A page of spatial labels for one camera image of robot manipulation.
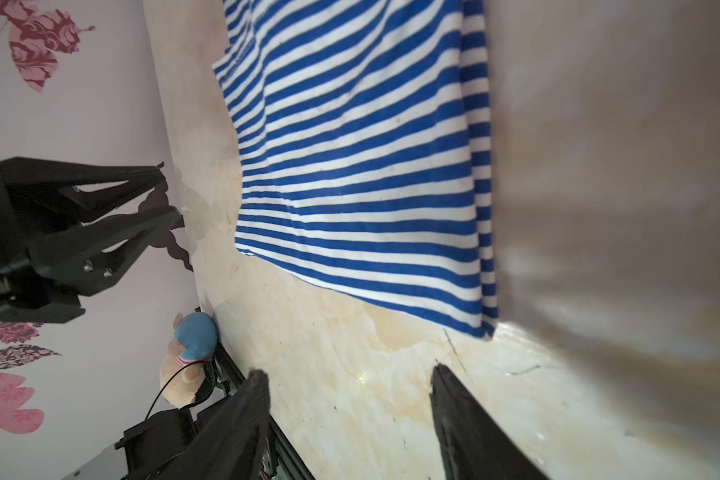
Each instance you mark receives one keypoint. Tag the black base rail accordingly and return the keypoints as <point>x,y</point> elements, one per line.
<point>259,446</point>

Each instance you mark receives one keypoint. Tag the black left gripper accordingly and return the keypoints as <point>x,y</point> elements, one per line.
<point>37,271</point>

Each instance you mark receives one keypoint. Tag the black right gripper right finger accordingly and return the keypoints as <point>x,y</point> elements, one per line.
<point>472,444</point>

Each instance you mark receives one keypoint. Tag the navy striped tank top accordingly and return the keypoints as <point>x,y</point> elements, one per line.
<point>364,139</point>

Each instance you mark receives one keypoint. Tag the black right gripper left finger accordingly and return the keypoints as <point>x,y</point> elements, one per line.
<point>228,438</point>

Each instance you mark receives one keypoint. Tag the plush doll striped shirt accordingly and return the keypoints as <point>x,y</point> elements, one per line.
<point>193,344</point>

